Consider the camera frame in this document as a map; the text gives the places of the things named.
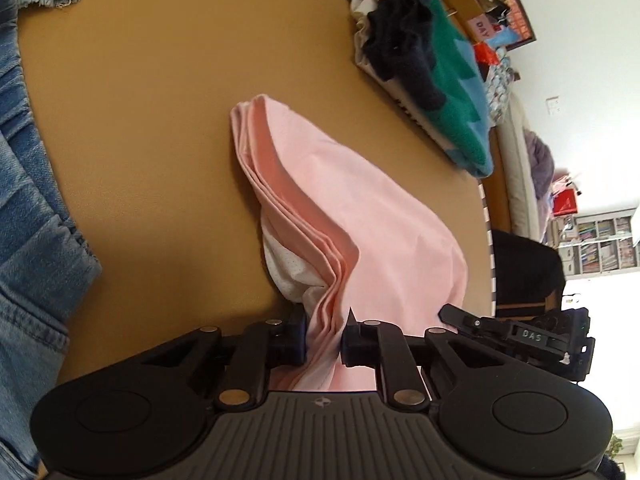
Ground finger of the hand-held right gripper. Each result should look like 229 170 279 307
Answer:
437 304 514 341

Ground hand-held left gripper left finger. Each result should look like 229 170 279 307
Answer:
132 307 307 409

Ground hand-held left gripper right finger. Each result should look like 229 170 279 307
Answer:
340 307 516 409

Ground pink t-shirt white sleeves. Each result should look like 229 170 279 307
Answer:
229 93 469 392

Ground black chair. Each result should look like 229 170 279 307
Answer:
492 229 567 319

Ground white bookshelf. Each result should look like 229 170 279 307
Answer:
547 206 640 277

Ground red gift bag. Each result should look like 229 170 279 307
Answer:
552 186 579 219

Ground beige sofa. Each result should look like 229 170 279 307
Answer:
495 94 552 247

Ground purple blanket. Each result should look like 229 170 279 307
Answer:
524 129 557 202

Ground patterned cushion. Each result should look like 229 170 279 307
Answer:
481 54 517 129

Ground green blue navy sweater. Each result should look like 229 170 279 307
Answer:
362 0 496 178

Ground blue denim jeans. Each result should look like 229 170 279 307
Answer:
0 0 104 472

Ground pink card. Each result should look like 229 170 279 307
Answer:
467 14 497 42

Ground framed picture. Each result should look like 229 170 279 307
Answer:
481 0 539 52

